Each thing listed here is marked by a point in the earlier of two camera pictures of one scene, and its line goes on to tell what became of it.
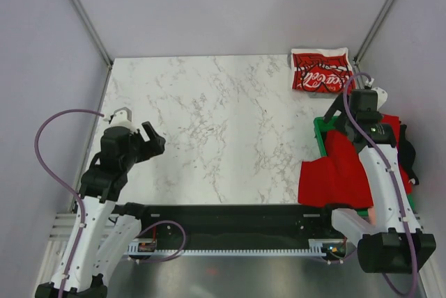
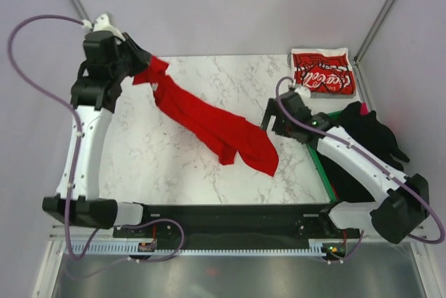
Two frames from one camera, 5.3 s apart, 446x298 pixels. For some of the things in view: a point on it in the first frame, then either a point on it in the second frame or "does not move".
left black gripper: (157, 143) -> (143, 58)
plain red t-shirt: (339, 179) -> (230, 135)
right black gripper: (339, 105) -> (273, 109)
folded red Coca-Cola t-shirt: (320, 70) does not move
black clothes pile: (406, 152) -> (368, 133)
